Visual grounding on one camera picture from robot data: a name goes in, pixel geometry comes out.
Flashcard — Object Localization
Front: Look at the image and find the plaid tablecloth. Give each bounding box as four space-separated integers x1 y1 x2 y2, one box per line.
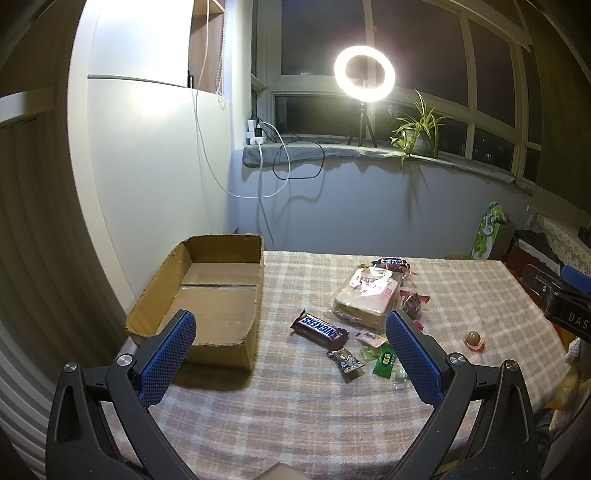
150 251 568 479

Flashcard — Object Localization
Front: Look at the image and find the pink snack packet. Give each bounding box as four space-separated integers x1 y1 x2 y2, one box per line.
356 330 388 349

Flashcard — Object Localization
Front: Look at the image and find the green white bag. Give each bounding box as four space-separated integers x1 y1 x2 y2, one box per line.
471 201 510 260

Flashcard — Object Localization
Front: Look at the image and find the grey windowsill mat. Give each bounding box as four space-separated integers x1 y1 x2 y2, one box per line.
242 141 533 188

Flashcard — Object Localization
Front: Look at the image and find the packaged sliced bread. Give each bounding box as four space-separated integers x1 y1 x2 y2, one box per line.
332 265 403 331

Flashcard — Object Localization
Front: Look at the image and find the white charging cable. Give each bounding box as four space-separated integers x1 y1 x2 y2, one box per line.
191 0 293 200

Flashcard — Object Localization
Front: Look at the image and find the potted spider plant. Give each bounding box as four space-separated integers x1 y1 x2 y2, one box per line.
390 90 451 164

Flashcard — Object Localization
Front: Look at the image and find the dark cake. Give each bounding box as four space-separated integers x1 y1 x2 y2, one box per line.
402 292 431 320

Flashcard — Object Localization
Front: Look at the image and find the ring light tripod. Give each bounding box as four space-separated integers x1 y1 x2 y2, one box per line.
346 102 377 148

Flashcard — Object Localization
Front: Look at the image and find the cardboard box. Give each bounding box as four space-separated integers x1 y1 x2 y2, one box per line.
125 234 264 371

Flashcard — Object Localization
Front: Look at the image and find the small Snickers bar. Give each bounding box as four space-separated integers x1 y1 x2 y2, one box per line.
372 257 411 274

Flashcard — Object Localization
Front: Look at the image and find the black cable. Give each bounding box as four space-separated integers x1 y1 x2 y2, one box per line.
250 110 327 181

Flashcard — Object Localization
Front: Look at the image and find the green candy packet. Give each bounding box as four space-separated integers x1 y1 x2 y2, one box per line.
361 344 397 379

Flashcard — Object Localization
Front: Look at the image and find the small silver black snack packet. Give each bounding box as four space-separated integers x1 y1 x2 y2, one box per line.
325 348 365 383

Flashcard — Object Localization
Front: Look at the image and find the white power adapter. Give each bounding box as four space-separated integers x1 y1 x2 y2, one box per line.
245 119 264 145

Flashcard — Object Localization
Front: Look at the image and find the large Snickers bar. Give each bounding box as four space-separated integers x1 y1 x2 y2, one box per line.
290 310 349 351

